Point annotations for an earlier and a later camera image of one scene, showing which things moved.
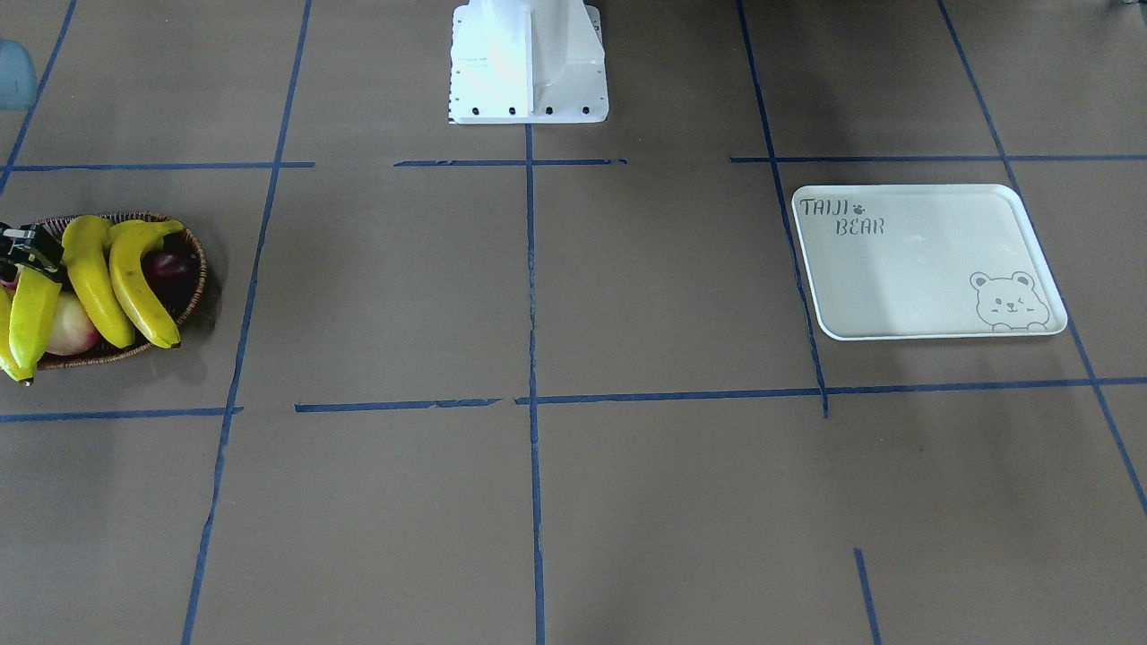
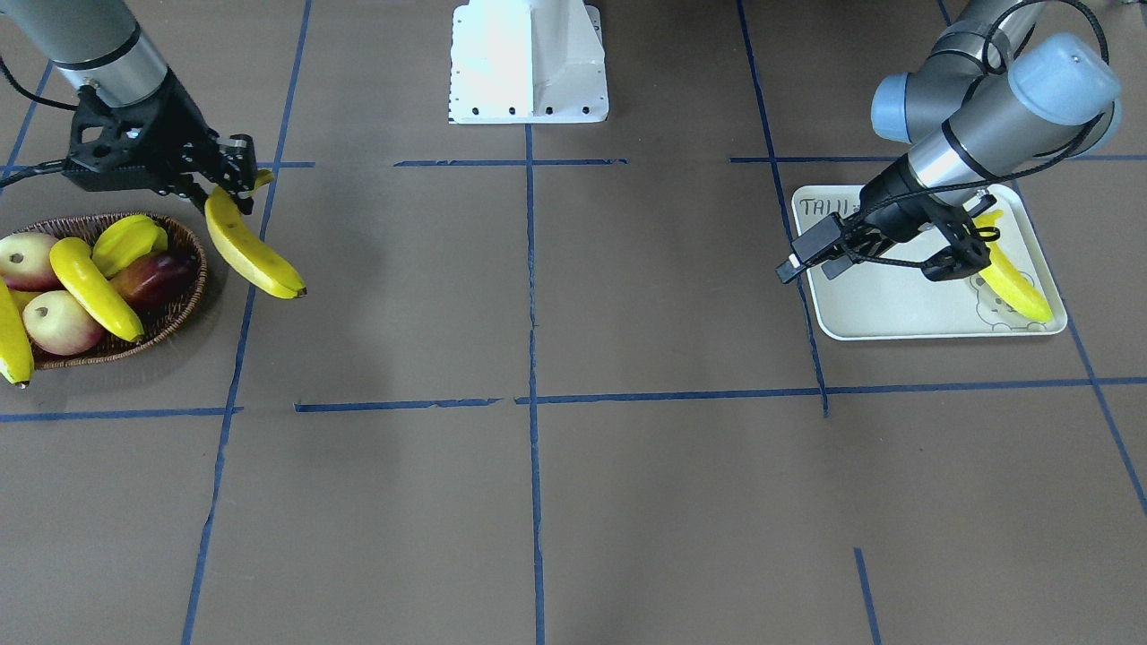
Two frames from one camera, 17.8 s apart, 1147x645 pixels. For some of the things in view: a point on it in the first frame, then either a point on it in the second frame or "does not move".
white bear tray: x=925 y=261 does not move
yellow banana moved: x=128 y=241 → x=249 y=245
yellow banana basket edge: x=7 y=361 does not move
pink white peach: x=72 y=331 does not move
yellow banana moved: x=33 y=310 → x=1012 y=284
